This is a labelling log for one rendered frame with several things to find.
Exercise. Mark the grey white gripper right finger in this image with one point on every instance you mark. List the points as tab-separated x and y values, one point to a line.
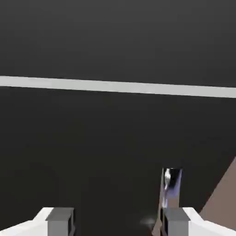
177	223

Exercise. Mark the dark grey cabinet door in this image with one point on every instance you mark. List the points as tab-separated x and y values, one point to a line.
110	36
92	147

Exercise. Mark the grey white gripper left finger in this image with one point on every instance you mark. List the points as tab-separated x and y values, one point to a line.
59	223

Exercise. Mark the dark grey cabinet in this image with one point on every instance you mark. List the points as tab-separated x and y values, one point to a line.
118	87

